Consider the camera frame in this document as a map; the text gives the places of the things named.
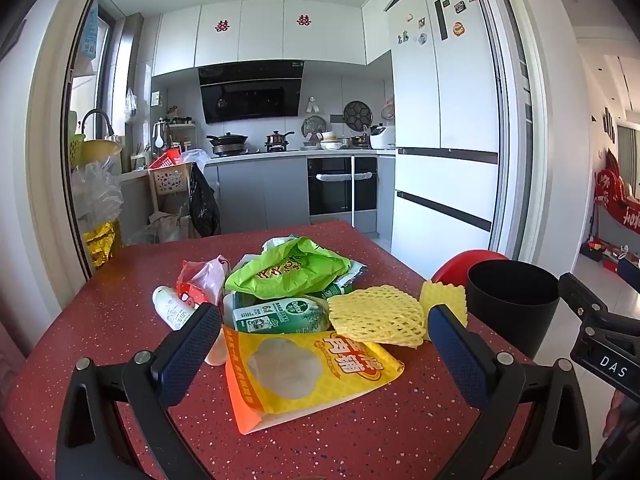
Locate red basket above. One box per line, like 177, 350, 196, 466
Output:
148, 147, 182, 170

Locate black built-in oven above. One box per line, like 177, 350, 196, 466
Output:
306, 156, 379, 217

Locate curved kitchen faucet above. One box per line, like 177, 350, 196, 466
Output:
81, 109, 113, 140

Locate white upper cabinets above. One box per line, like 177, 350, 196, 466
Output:
152, 0, 393, 78

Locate large yellow foam net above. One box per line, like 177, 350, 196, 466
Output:
327, 285, 426, 348

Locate green white soap pack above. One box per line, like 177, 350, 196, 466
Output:
232, 296, 332, 334

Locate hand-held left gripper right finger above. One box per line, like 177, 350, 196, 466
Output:
426, 303, 593, 480

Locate white refrigerator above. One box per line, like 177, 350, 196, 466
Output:
387, 0, 501, 261

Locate black range hood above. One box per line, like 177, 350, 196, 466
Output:
198, 61, 306, 125

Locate green plastic bag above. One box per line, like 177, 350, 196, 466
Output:
225, 236, 352, 297

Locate white plastic bottle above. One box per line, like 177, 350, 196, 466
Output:
152, 285, 228, 367

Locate countertop spice shelf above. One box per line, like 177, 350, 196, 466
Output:
167, 115, 197, 148

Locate red round stool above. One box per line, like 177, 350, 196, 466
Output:
431, 250, 508, 286

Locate clear plastic bags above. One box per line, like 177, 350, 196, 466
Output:
72, 160, 123, 223

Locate black wok with lid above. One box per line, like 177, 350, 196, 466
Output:
206, 132, 249, 155

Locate grey round plate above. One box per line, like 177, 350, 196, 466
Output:
302, 115, 327, 142

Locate gold foil bag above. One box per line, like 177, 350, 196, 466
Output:
85, 220, 121, 268

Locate black round bin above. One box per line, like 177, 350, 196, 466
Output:
467, 259, 560, 356

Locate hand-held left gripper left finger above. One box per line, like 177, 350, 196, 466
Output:
56, 302, 223, 480

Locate steel cooking pot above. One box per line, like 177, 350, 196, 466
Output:
265, 130, 295, 152

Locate black plastic bag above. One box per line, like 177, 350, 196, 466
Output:
189, 162, 222, 238

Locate dark round hanging tray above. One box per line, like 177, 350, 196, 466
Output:
343, 101, 373, 131

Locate yellow basin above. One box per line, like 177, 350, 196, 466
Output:
80, 140, 123, 163

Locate grey lower cabinets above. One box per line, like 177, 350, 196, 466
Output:
205, 155, 308, 233

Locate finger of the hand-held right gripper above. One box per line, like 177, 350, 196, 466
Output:
558, 272, 640, 336

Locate small yellow foam net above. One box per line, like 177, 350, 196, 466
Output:
419, 280, 468, 328

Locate grey plastic wrapper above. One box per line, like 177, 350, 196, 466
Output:
320, 260, 368, 301

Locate pink plastic bag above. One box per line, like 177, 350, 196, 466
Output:
176, 256, 231, 306

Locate yellow snack bag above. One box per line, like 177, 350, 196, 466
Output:
221, 325, 406, 435

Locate wooden storage rack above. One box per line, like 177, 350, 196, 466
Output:
150, 162, 193, 212

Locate red printed cloth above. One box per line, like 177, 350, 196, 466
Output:
595, 167, 640, 236

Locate white rice cooker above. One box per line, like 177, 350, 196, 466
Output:
367, 123, 396, 150

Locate group of fridge magnets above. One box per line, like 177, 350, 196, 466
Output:
397, 0, 478, 46

